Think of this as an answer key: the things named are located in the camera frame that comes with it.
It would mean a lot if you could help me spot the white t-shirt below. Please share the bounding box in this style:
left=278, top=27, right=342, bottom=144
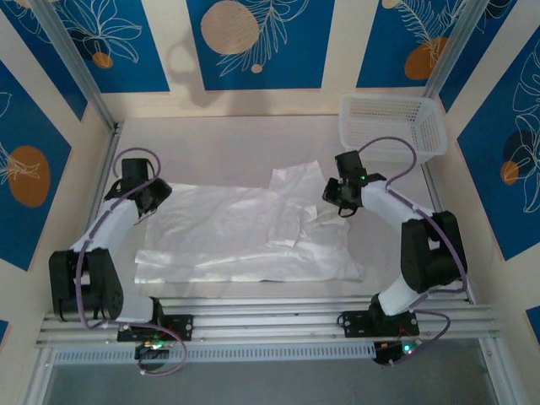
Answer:
left=133, top=159, right=365, bottom=286

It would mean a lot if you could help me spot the white perforated plastic basket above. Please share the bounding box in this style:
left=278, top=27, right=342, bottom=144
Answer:
left=338, top=93, right=448, bottom=164

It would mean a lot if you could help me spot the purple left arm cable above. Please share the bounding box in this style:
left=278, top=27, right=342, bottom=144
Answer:
left=74, top=147, right=187, bottom=377

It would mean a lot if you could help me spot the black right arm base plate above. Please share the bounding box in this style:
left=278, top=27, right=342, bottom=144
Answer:
left=340, top=310, right=419, bottom=338

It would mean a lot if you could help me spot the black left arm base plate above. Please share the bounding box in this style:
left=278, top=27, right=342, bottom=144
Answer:
left=116, top=314, right=195, bottom=343

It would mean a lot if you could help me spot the aluminium frame post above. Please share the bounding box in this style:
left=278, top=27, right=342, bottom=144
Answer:
left=29, top=0, right=123, bottom=134
left=423, top=0, right=493, bottom=100

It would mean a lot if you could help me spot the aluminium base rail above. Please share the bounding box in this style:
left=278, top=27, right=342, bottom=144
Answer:
left=35, top=294, right=503, bottom=349

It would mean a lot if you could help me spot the grey slotted cable duct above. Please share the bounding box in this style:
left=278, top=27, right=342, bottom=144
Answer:
left=52, top=341, right=377, bottom=366

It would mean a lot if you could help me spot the aluminium frame leg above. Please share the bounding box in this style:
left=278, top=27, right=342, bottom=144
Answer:
left=23, top=348, right=58, bottom=405
left=478, top=337, right=514, bottom=405

